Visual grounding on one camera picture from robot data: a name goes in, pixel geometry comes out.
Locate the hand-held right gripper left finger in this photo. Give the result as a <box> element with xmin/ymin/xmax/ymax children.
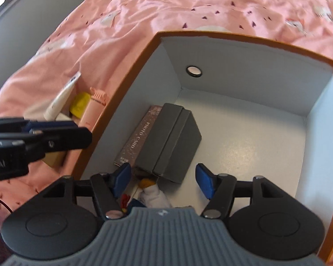
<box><xmin>43</xmin><ymin>162</ymin><xmax>131</xmax><ymax>220</ymax></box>

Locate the black cable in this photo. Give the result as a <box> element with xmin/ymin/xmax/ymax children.
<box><xmin>0</xmin><ymin>193</ymin><xmax>16</xmax><ymax>214</ymax></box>

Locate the plush keychain with metal rings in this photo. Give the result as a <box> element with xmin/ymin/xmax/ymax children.
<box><xmin>121</xmin><ymin>176</ymin><xmax>172</xmax><ymax>209</ymax></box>

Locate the orange cardboard box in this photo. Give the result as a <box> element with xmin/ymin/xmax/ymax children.
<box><xmin>72</xmin><ymin>32</ymin><xmax>333</xmax><ymax>264</ymax></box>

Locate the yellow round sponge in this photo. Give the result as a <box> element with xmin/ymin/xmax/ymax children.
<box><xmin>70</xmin><ymin>92</ymin><xmax>93</xmax><ymax>117</ymax></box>

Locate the glittery card box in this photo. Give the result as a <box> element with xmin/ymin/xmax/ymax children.
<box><xmin>114</xmin><ymin>105</ymin><xmax>164</xmax><ymax>167</ymax></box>

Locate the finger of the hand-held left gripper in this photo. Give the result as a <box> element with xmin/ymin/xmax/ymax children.
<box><xmin>0</xmin><ymin>118</ymin><xmax>78</xmax><ymax>133</ymax></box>
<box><xmin>0</xmin><ymin>127</ymin><xmax>93</xmax><ymax>162</ymax></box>

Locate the pink printed blanket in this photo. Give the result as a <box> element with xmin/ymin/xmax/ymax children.
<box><xmin>0</xmin><ymin>0</ymin><xmax>333</xmax><ymax>265</ymax></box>

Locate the brown box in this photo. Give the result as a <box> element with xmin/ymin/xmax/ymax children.
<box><xmin>43</xmin><ymin>151</ymin><xmax>68</xmax><ymax>168</ymax></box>

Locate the pink bottle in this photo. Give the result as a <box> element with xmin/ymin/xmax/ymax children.
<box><xmin>79</xmin><ymin>87</ymin><xmax>109</xmax><ymax>129</ymax></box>

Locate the dark grey box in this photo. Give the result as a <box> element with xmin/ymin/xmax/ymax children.
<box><xmin>135</xmin><ymin>103</ymin><xmax>202</xmax><ymax>184</ymax></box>

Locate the cream cosmetic tube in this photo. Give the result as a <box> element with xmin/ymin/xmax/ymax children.
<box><xmin>44</xmin><ymin>71</ymin><xmax>81</xmax><ymax>121</ymax></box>

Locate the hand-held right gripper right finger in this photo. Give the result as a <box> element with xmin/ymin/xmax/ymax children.
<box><xmin>195</xmin><ymin>163</ymin><xmax>283</xmax><ymax>219</ymax></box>

